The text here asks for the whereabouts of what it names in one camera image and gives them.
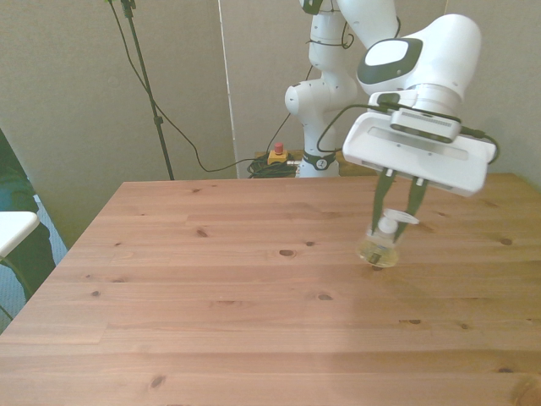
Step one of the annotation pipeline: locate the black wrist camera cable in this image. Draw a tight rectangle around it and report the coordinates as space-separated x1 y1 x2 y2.
315 102 500 165

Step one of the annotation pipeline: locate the clear sanitizer pump bottle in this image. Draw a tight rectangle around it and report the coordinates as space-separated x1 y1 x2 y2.
357 209 421 270

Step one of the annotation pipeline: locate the white side table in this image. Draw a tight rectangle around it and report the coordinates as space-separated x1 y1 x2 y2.
0 211 39 259

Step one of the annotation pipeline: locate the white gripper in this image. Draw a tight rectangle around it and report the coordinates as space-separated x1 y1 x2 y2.
342 112 498 245

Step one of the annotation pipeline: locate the yellow emergency stop button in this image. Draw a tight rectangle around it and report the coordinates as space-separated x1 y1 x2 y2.
266 142 297 167

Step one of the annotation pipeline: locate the black camera tripod stand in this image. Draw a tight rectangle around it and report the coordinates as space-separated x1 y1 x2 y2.
120 0 177 181

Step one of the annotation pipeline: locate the coiled green cable bundle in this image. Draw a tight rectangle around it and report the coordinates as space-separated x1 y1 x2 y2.
247 156 299 179

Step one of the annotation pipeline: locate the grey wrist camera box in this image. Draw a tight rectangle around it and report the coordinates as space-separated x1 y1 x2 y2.
389 107 462 141

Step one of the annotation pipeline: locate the thin black tripod cable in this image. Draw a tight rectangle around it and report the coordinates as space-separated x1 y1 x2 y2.
105 0 297 174

